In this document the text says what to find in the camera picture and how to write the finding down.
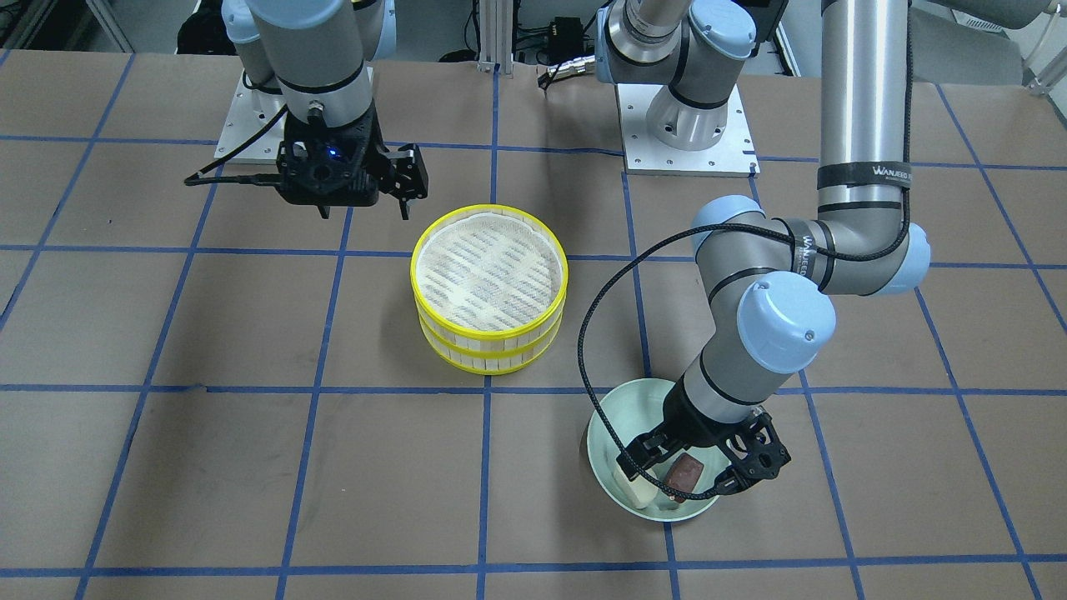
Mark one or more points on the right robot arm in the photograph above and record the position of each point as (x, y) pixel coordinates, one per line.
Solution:
(298, 46)

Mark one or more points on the green plate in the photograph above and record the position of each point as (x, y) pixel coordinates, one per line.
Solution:
(633, 408)

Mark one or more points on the aluminium frame post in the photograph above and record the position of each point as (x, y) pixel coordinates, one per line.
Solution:
(496, 24)

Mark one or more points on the brown bun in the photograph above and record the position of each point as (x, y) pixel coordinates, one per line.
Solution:
(683, 476)

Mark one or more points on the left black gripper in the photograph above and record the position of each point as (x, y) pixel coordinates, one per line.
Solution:
(691, 422)

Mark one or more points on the white bun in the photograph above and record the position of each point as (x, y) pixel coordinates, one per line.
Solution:
(639, 493)

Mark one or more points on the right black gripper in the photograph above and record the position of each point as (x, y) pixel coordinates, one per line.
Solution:
(408, 175)

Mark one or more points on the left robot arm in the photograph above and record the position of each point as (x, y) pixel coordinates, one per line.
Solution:
(768, 281)

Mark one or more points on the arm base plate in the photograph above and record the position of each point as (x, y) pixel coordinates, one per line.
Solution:
(251, 109)
(664, 137)

